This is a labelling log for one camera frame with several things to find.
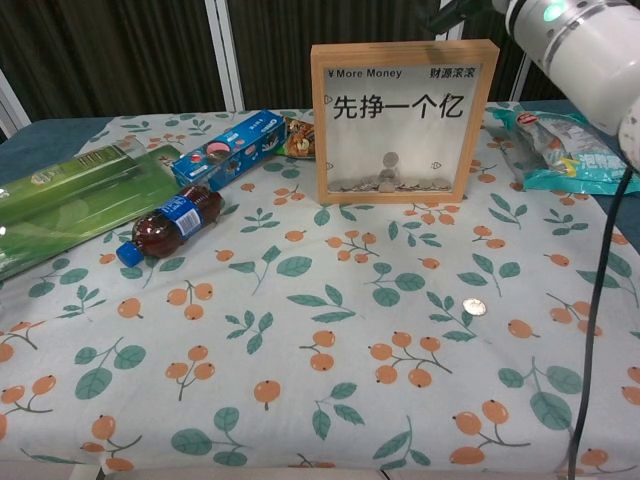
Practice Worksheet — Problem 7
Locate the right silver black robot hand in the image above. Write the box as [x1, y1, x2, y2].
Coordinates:
[423, 0, 506, 31]

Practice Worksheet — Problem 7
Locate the dark room divider panel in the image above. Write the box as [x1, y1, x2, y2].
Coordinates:
[519, 44, 581, 104]
[0, 0, 236, 141]
[219, 0, 454, 112]
[439, 0, 544, 104]

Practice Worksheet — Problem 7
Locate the teal chicken feet snack bag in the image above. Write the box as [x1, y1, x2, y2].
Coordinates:
[487, 107, 640, 194]

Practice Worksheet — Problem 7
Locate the coin pile inside money box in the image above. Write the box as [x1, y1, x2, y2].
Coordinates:
[332, 169, 450, 194]

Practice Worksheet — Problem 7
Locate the mixed nut snack bag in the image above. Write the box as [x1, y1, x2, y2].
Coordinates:
[279, 115, 316, 161]

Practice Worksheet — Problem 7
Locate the blue Oreo cookie box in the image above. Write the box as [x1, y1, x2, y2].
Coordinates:
[169, 109, 287, 190]

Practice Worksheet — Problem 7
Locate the floral leaf print tablecloth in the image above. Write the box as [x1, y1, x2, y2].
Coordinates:
[0, 102, 640, 480]

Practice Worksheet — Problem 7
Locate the cola bottle with blue cap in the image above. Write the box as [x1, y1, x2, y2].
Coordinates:
[115, 183, 226, 266]

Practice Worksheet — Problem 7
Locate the green toothpaste package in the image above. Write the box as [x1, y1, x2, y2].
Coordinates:
[0, 142, 189, 282]

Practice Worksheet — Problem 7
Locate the wooden frame money box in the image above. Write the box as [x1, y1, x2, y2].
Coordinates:
[310, 38, 500, 206]

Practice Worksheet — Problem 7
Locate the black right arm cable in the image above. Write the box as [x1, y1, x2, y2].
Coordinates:
[559, 167, 636, 480]

